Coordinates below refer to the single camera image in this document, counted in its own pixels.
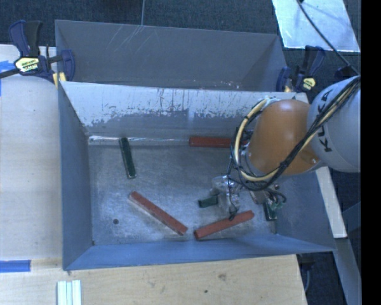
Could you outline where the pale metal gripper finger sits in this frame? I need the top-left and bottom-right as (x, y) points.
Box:
(222, 191), (243, 212)
(211, 175), (231, 196)

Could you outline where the dark green flat block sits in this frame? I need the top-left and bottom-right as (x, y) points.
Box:
(197, 196), (220, 208)
(264, 201), (277, 222)
(118, 137), (137, 180)

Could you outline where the grey metal bin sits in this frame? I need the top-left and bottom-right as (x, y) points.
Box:
(53, 19), (338, 271)

